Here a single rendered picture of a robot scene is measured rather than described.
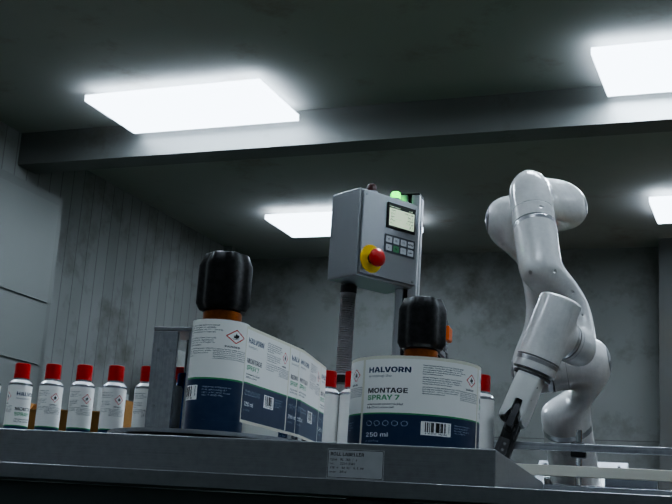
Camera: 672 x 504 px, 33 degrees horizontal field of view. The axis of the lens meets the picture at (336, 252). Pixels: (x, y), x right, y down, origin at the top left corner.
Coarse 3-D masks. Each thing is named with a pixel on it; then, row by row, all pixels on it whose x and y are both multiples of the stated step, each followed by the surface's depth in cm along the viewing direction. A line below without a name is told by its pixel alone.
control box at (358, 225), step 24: (360, 192) 239; (336, 216) 244; (360, 216) 238; (384, 216) 242; (336, 240) 242; (360, 240) 237; (336, 264) 240; (360, 264) 235; (384, 264) 240; (408, 264) 244; (384, 288) 246; (408, 288) 245
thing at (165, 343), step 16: (160, 336) 227; (176, 336) 226; (160, 352) 226; (176, 352) 225; (160, 368) 225; (160, 384) 224; (160, 400) 223; (176, 400) 225; (160, 416) 222; (176, 416) 224
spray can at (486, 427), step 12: (480, 396) 220; (492, 396) 222; (480, 408) 220; (492, 408) 220; (480, 420) 219; (492, 420) 220; (480, 432) 218; (492, 432) 220; (480, 444) 218; (492, 444) 219
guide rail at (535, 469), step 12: (528, 468) 213; (540, 468) 212; (552, 468) 212; (564, 468) 211; (576, 468) 211; (588, 468) 210; (600, 468) 210; (612, 468) 209; (624, 468) 209; (648, 480) 207; (660, 480) 206
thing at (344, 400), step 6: (348, 372) 229; (348, 378) 229; (348, 384) 228; (348, 390) 227; (342, 396) 227; (348, 396) 227; (342, 402) 227; (348, 402) 226; (342, 408) 227; (348, 408) 226; (342, 414) 226; (348, 414) 226; (342, 420) 226; (342, 426) 226; (342, 432) 225; (342, 438) 225
